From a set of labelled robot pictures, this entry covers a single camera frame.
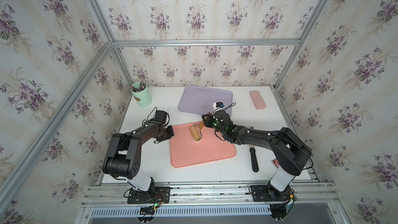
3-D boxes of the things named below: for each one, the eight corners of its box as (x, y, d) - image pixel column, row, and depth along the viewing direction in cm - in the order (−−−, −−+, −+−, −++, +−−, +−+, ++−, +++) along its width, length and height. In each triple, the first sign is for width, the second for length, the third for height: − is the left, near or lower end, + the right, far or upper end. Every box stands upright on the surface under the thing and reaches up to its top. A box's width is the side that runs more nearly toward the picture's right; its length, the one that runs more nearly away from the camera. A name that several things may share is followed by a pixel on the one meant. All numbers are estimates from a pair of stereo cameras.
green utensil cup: (136, 107, 110) (128, 91, 98) (139, 96, 117) (132, 81, 104) (150, 107, 110) (144, 92, 98) (152, 96, 117) (147, 81, 104)
